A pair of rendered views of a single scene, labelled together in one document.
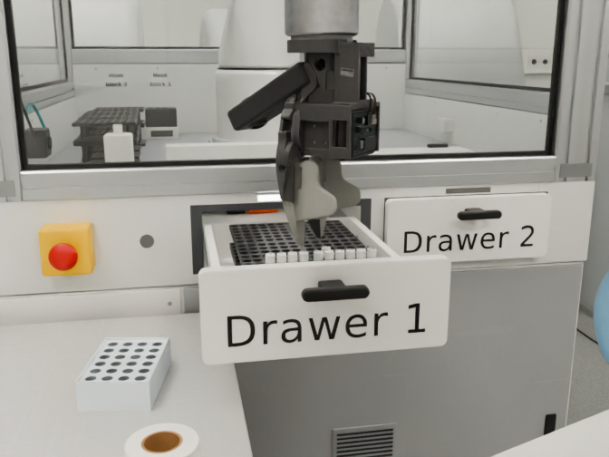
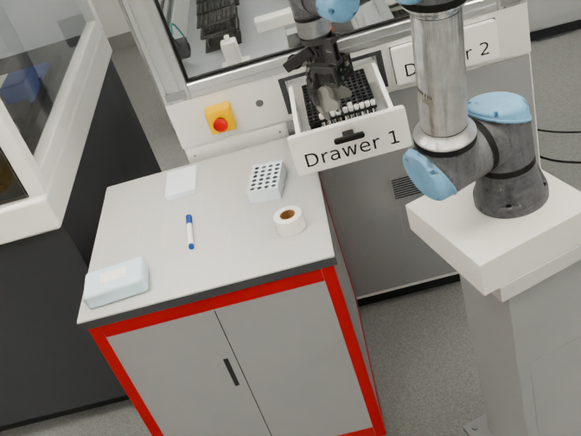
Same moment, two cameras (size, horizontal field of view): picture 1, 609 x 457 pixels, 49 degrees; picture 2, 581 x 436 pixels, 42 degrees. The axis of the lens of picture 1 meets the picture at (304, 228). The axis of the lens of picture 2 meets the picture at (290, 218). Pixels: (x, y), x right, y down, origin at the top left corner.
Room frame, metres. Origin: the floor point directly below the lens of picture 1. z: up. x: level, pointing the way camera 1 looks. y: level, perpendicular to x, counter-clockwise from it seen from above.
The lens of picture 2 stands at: (-0.85, -0.31, 1.83)
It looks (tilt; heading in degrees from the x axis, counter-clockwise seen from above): 35 degrees down; 17
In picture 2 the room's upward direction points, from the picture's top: 19 degrees counter-clockwise
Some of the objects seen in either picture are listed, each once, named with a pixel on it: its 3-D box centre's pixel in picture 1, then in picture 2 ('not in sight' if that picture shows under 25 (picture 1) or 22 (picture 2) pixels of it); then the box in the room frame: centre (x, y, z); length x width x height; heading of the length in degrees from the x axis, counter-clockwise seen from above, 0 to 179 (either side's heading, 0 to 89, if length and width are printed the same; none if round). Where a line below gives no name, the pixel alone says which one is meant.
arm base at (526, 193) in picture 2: not in sight; (507, 176); (0.46, -0.37, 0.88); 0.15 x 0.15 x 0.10
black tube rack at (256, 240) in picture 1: (296, 261); (340, 105); (0.92, 0.01, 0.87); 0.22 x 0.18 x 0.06; 11
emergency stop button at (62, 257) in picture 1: (63, 256); (220, 124); (0.93, 0.35, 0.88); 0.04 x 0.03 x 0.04; 101
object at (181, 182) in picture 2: not in sight; (181, 182); (0.84, 0.48, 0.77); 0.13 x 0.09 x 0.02; 11
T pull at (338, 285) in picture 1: (333, 289); (348, 135); (0.70, -0.03, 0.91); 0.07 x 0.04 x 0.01; 101
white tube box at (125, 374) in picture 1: (126, 372); (266, 181); (0.75, 0.22, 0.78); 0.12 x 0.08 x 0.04; 0
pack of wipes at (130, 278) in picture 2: not in sight; (116, 282); (0.43, 0.55, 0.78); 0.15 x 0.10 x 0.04; 106
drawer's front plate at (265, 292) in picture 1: (327, 308); (349, 141); (0.73, -0.03, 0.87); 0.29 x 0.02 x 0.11; 101
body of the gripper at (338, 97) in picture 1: (328, 101); (325, 58); (0.70, -0.02, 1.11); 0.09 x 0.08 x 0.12; 60
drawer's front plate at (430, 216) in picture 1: (468, 228); (445, 52); (1.10, -0.28, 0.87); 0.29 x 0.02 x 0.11; 101
